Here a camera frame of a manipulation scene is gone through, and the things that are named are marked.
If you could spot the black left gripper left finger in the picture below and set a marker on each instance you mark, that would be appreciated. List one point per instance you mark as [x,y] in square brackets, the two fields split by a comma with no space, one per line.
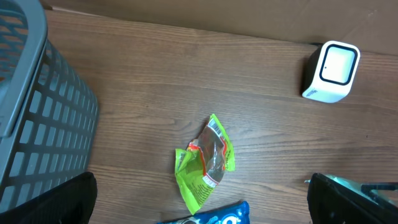
[71,202]

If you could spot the green snack packet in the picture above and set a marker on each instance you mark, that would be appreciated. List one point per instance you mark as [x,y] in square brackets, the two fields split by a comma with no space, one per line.
[200,167]

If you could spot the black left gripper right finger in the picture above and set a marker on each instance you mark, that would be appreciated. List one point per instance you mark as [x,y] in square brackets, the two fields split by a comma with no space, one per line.
[330,203]

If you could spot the light teal snack packet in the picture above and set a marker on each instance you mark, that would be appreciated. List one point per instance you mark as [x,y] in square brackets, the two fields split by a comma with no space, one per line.
[372,191]

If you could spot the blue Oreo cookie pack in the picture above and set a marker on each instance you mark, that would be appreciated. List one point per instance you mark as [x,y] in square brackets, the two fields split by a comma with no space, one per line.
[232,214]

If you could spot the white barcode scanner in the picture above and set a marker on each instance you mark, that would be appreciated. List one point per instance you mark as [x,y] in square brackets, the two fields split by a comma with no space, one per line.
[330,71]

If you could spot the grey plastic mesh basket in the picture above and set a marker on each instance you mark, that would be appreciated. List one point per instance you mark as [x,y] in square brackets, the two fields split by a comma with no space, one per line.
[49,114]

